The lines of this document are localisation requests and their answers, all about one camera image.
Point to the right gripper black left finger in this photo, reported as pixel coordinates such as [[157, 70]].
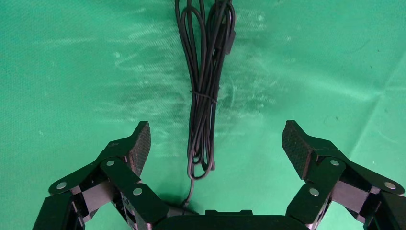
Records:
[[127, 152]]

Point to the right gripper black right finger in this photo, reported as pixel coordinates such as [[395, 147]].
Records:
[[317, 155]]

